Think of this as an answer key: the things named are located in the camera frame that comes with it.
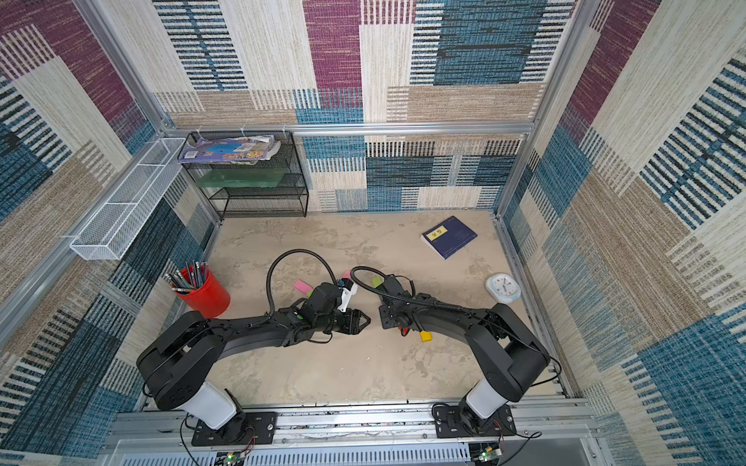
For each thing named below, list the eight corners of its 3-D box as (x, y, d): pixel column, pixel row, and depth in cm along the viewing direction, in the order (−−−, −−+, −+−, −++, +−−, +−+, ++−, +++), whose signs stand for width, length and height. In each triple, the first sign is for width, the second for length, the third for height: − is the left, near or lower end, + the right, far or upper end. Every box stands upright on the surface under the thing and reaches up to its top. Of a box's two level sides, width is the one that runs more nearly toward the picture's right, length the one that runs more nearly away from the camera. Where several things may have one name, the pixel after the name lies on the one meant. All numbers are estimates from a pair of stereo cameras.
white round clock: (490, 304, 97) (493, 299, 94) (483, 278, 103) (486, 273, 101) (520, 304, 97) (524, 299, 94) (511, 278, 103) (514, 273, 101)
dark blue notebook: (445, 260, 109) (446, 256, 107) (420, 237, 116) (421, 233, 114) (477, 238, 115) (478, 234, 113) (451, 218, 122) (452, 214, 120)
